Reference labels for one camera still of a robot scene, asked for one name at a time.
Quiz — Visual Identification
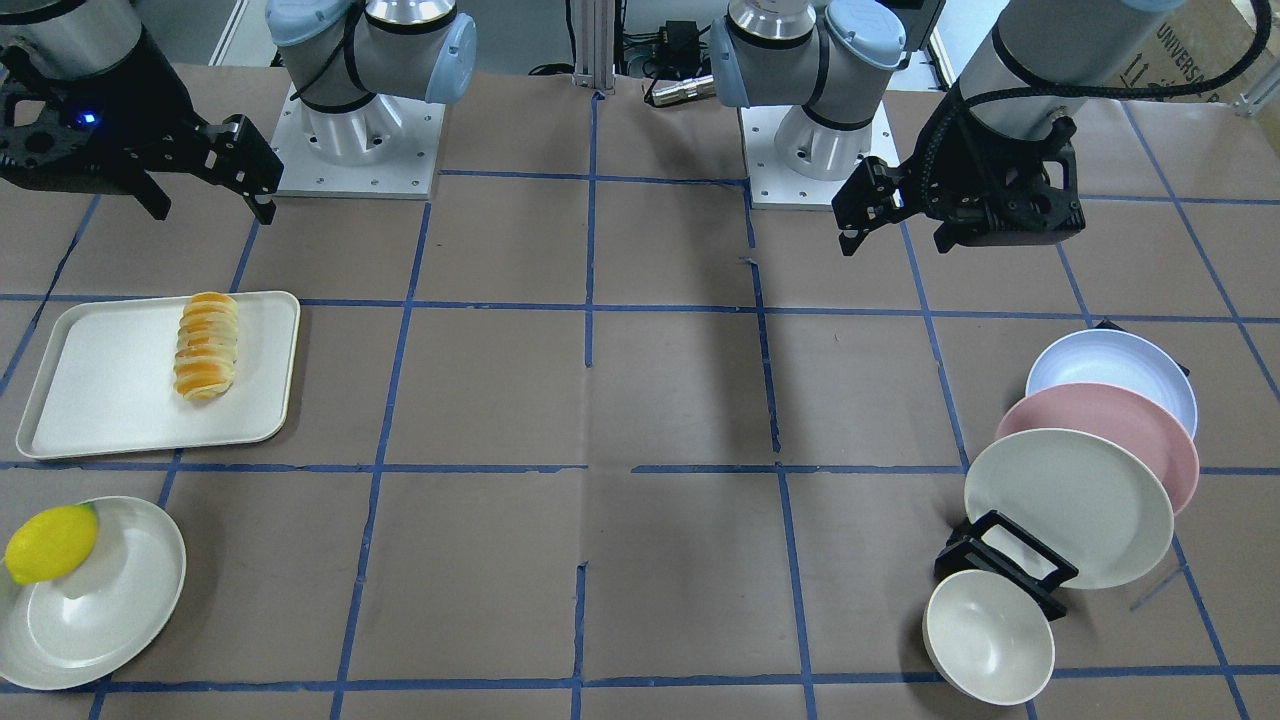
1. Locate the aluminium frame post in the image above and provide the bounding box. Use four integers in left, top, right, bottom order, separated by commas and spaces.
568, 1, 621, 96

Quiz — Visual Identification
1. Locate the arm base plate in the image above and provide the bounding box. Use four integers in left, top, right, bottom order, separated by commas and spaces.
271, 95, 448, 201
739, 105, 899, 211

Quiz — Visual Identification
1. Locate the cream shallow plate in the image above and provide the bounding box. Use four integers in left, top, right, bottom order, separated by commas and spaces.
1, 496, 187, 691

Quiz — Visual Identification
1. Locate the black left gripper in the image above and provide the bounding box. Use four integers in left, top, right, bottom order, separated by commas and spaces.
832, 88, 1085, 258

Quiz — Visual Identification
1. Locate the cream bowl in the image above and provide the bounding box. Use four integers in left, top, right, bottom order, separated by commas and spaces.
922, 570, 1056, 706

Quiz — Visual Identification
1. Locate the pink plate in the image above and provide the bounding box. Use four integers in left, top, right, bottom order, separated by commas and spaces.
995, 382, 1201, 515

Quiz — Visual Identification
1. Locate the yellow lemon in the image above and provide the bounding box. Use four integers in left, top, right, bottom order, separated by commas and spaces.
3, 503, 99, 585

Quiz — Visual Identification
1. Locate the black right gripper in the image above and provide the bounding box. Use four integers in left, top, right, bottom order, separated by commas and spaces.
3, 28, 284, 225

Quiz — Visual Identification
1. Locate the cream plate in rack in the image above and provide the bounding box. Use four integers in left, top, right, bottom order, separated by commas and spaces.
964, 428, 1174, 591

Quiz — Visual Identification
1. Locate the black power adapter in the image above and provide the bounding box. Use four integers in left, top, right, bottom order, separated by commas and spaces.
655, 20, 700, 65

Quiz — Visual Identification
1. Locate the striped orange bread roll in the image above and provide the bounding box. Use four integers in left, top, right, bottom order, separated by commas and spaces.
173, 292, 241, 402

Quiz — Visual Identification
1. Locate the light blue plate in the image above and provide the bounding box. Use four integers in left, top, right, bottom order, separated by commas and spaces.
1024, 328, 1199, 437

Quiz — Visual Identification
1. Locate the white rectangular tray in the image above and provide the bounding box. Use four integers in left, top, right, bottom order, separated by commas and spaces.
15, 291, 301, 460

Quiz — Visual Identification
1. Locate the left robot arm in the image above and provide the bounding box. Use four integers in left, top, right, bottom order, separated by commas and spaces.
709, 1, 1178, 256

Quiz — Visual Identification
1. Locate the black dish rack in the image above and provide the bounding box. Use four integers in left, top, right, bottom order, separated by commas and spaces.
934, 318, 1193, 623

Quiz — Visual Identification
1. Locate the silver cylinder tool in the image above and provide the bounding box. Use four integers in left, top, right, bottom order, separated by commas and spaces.
643, 76, 716, 108

